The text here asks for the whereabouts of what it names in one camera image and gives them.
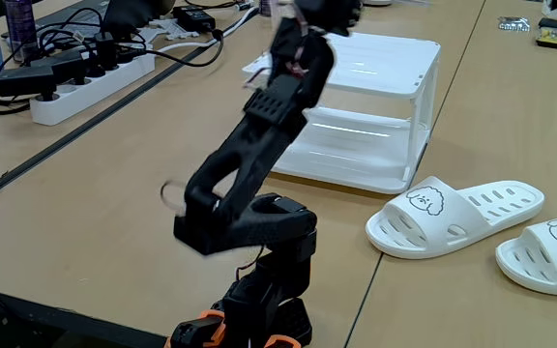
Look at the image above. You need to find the white slipper with dog print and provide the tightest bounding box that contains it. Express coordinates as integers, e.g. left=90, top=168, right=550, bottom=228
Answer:
left=494, top=209, right=557, bottom=297
left=365, top=176, right=545, bottom=260

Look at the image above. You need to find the white plastic shoe rack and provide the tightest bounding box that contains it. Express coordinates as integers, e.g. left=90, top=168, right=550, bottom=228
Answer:
left=242, top=31, right=442, bottom=195

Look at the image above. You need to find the black power adapter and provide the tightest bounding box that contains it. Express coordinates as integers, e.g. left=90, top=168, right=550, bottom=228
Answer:
left=171, top=5, right=217, bottom=34

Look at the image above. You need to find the silver foil packet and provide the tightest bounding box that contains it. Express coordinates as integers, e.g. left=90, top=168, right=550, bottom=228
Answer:
left=498, top=16, right=532, bottom=33

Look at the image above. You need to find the small black plug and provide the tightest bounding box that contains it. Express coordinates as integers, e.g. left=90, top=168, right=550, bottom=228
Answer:
left=116, top=45, right=137, bottom=64

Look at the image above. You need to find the black plug adapter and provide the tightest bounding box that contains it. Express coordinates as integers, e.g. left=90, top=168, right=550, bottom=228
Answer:
left=30, top=50, right=86, bottom=86
left=93, top=31, right=118, bottom=72
left=0, top=65, right=58, bottom=102

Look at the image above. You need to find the white power strip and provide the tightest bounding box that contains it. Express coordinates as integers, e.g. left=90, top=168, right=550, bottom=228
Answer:
left=29, top=52, right=157, bottom=127

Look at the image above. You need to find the black table edge bar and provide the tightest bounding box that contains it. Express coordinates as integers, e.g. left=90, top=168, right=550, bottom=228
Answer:
left=0, top=284, right=168, bottom=348

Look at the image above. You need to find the black cable with inline connector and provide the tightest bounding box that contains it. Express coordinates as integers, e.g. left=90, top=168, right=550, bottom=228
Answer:
left=128, top=28, right=225, bottom=68

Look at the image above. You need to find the white printed bracket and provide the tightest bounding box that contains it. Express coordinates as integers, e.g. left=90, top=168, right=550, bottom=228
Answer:
left=135, top=26, right=163, bottom=45
left=154, top=17, right=201, bottom=41

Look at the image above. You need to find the white power cord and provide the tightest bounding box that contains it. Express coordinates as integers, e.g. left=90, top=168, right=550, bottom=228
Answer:
left=155, top=5, right=260, bottom=54

